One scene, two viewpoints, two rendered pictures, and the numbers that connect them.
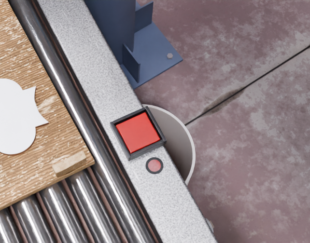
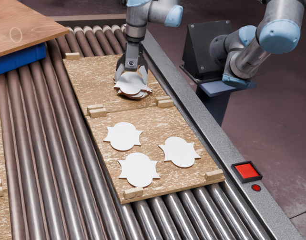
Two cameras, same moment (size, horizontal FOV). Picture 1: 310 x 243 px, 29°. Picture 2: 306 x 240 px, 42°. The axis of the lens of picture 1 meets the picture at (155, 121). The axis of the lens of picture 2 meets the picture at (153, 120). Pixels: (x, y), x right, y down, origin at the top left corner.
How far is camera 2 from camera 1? 0.64 m
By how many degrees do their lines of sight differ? 30
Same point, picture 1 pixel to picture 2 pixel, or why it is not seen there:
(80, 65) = (213, 141)
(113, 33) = not seen: hidden behind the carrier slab
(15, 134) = (184, 159)
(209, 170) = not seen: outside the picture
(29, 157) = (191, 170)
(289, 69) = (294, 222)
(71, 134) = (212, 165)
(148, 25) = not seen: hidden behind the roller
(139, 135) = (248, 172)
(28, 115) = (190, 153)
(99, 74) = (223, 145)
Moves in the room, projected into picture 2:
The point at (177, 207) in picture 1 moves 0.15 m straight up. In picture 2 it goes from (271, 208) to (287, 173)
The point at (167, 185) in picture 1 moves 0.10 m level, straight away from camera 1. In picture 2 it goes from (264, 197) to (268, 176)
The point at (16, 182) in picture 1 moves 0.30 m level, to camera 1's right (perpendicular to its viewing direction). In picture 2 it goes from (184, 180) to (281, 206)
